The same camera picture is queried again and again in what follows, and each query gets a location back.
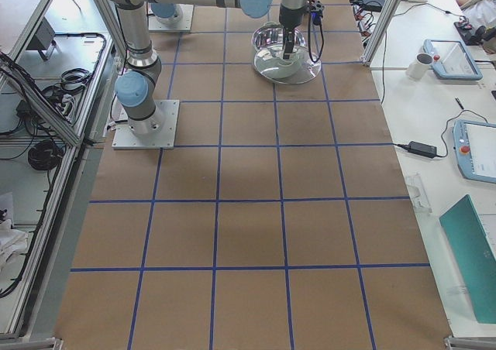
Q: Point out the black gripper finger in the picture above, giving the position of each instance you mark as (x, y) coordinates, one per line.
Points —
(288, 42)

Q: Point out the glass pot lid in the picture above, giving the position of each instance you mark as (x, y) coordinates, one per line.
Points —
(297, 69)

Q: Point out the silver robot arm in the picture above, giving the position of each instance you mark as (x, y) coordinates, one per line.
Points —
(169, 13)
(134, 89)

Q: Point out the pale green electric pot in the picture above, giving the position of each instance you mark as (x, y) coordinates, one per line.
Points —
(271, 34)

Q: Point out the black laptop charger brick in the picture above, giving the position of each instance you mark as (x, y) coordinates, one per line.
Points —
(369, 5)

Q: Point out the white mug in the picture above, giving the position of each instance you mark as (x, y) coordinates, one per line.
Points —
(418, 67)

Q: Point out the far blue teach pendant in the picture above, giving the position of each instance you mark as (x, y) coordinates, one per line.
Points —
(452, 60)

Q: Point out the blue teach pendant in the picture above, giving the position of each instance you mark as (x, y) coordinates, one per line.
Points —
(475, 150)
(452, 60)

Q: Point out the black pen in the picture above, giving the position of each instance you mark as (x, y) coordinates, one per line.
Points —
(458, 101)

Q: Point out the black power adapter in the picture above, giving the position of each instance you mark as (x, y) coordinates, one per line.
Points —
(420, 149)

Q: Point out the clear acrylic holder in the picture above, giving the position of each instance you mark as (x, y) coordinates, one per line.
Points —
(417, 194)

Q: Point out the near blue teach pendant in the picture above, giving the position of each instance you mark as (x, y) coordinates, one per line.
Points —
(475, 150)

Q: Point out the black box on stand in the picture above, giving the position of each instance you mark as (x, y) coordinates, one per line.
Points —
(43, 41)

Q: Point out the white cloth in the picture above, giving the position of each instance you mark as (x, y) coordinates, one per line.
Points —
(13, 241)

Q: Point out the aluminium frame post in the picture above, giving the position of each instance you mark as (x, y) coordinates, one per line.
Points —
(380, 29)

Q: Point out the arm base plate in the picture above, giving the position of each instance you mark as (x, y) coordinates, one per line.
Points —
(184, 26)
(158, 131)

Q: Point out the aluminium side frame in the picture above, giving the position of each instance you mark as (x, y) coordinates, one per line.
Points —
(83, 40)

